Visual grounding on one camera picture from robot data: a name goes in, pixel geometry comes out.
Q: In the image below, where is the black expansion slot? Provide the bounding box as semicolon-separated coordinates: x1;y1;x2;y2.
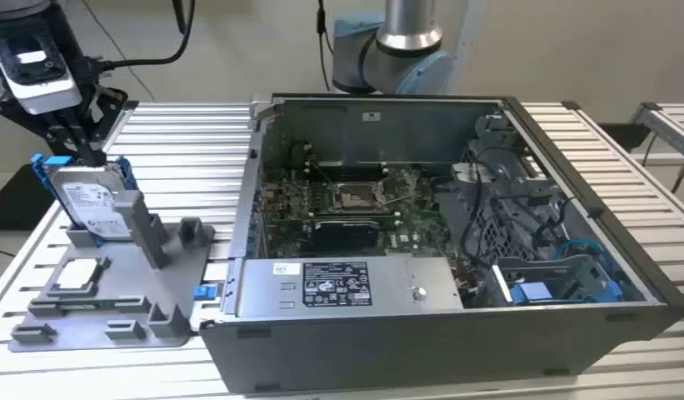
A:
312;210;401;219

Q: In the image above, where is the black box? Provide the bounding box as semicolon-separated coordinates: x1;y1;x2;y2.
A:
595;122;651;156

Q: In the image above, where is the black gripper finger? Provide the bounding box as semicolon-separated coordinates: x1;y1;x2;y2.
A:
0;89;97;166
78;86;126;166

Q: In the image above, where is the silver metal bracket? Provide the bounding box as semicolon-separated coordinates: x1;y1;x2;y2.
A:
448;162;495;185

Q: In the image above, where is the metal socket cover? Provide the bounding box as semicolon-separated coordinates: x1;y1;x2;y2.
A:
380;170;418;198

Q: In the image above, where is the blue wire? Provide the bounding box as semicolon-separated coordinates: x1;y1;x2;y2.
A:
555;237;610;273

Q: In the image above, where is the CPU socket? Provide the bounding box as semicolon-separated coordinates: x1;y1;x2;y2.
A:
332;181;386;209

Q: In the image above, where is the green motherboard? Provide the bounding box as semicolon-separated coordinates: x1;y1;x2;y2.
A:
257;141;460;258

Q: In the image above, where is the black graphics card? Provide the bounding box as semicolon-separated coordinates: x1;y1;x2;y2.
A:
305;219;382;255

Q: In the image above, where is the thin wire locking lever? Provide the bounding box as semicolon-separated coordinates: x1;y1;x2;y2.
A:
305;159;338;185

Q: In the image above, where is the black stand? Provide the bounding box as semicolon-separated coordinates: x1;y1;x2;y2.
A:
0;167;62;231

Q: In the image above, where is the black open PC case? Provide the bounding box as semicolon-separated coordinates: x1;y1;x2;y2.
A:
198;92;684;395

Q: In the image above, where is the black RAM slot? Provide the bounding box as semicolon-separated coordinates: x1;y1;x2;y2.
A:
313;167;389;176
313;162;389;170

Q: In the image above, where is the blue disk carrier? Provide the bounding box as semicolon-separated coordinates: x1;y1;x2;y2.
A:
509;281;621;304

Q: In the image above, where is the black power supply label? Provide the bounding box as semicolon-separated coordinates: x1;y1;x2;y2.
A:
300;261;372;308

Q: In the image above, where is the silver CPU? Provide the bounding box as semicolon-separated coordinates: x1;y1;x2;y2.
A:
56;257;108;289

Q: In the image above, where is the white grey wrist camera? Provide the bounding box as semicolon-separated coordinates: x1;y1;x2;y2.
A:
0;35;82;116

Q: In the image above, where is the hard disk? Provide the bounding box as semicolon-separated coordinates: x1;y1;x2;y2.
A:
30;152;144;248

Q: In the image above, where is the short black wire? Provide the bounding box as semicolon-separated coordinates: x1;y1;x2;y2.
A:
531;194;591;252

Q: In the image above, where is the black hanging antenna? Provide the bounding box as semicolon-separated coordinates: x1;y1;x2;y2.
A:
170;0;189;35

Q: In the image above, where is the aluminium slat side table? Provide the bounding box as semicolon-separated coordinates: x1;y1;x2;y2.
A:
627;101;684;164

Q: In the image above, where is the black cable with ferrite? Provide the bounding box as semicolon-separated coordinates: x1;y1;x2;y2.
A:
314;0;337;91

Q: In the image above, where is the red wire bundle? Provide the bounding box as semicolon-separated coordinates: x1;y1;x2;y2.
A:
453;260;482;289

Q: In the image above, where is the thick black camera cable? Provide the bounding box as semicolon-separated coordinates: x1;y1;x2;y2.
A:
78;0;197;78

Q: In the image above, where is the grey disk bay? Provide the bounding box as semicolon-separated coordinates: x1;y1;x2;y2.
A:
433;112;621;303

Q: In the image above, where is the silver power supply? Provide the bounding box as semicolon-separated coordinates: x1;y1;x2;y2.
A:
232;257;466;316

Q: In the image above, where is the long black wire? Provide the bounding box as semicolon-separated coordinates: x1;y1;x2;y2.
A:
460;143;542;268

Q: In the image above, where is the grey parts rack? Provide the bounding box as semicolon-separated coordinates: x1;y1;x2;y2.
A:
6;191;217;353

